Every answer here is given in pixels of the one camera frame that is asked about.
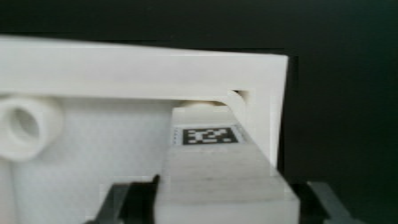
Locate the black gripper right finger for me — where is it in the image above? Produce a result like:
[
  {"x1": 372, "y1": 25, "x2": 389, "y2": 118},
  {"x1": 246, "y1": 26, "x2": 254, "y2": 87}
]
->
[{"x1": 294, "y1": 182, "x2": 363, "y2": 224}]

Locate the white desk leg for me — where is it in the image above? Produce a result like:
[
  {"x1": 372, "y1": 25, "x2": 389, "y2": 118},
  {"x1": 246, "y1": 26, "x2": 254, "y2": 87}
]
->
[{"x1": 155, "y1": 106, "x2": 301, "y2": 224}]

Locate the white desk top tray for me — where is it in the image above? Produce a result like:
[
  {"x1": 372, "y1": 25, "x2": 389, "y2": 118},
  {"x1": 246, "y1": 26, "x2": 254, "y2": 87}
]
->
[{"x1": 0, "y1": 36, "x2": 288, "y2": 224}]

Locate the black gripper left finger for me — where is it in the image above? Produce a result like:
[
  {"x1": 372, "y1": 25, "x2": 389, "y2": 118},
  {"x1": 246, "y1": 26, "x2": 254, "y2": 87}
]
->
[{"x1": 86, "y1": 176, "x2": 160, "y2": 224}]

